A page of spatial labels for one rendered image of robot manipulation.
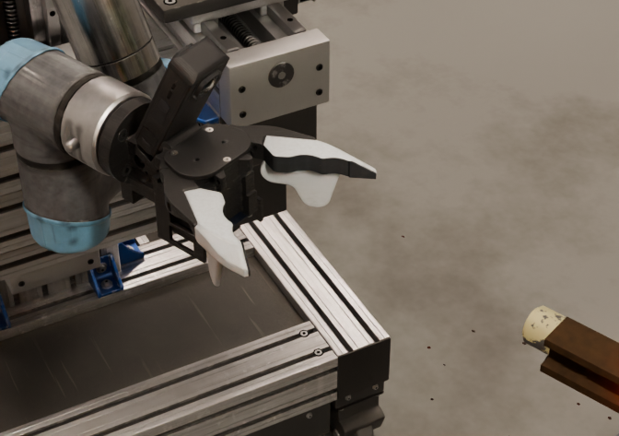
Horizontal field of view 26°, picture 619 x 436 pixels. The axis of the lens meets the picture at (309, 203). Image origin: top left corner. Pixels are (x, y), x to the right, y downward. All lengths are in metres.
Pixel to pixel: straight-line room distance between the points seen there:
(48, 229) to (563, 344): 0.52
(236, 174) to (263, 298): 1.06
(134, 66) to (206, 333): 0.85
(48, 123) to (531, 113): 1.88
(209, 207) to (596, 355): 0.30
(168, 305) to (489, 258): 0.69
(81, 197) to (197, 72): 0.25
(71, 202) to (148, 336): 0.86
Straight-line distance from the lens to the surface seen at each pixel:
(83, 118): 1.10
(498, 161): 2.74
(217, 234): 0.97
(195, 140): 1.05
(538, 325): 1.45
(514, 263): 2.50
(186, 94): 1.00
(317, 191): 1.07
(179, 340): 2.03
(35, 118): 1.14
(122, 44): 1.25
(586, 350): 0.89
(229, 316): 2.06
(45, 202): 1.20
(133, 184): 1.11
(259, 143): 1.05
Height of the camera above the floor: 1.62
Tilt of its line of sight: 38 degrees down
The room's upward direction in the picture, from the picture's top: straight up
